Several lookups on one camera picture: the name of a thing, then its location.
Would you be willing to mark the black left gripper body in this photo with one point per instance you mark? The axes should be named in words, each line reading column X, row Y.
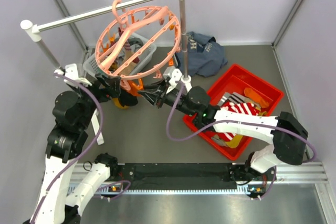
column 108, row 92

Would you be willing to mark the yellow hanging sock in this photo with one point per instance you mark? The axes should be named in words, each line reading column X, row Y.
column 121, row 103

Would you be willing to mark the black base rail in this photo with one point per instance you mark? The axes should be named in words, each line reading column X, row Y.
column 181, row 176

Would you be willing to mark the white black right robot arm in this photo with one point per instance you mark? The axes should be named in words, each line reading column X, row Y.
column 285, row 136

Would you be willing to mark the red plastic bin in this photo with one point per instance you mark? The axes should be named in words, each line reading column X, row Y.
column 237, row 79

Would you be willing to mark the red white striped sock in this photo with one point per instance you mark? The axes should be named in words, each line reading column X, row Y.
column 234, row 113

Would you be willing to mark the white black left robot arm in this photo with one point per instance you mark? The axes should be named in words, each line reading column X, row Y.
column 73, row 112

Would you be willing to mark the black white striped sock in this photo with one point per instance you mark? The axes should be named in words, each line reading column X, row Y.
column 234, row 97

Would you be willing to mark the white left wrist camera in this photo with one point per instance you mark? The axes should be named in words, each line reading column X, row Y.
column 72, row 75

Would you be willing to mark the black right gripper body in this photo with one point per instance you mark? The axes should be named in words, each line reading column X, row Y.
column 164, row 97

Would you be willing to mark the blue grey sweatshirt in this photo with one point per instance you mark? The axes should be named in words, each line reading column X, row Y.
column 206, row 57

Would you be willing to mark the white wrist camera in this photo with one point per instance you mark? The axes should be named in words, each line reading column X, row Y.
column 172, row 75
column 72, row 75

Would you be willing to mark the orange sock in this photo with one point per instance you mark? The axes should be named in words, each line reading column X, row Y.
column 135, row 87
column 253, row 95

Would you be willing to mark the white plastic laundry basket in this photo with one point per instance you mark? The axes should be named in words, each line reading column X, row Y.
column 90, row 65

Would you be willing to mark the black hanging sock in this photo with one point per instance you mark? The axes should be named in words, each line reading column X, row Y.
column 133, row 101

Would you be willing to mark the silver clothes rack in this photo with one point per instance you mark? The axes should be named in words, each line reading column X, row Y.
column 33, row 31

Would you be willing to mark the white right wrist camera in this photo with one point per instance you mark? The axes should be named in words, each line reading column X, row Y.
column 172, row 75

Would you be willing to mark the pink round clip hanger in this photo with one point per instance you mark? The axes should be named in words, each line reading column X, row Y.
column 127, row 44

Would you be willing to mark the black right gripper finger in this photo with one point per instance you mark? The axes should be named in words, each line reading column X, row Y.
column 154, row 87
column 149, row 96

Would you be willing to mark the yellow sock in bin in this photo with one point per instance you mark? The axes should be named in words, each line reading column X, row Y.
column 233, row 140

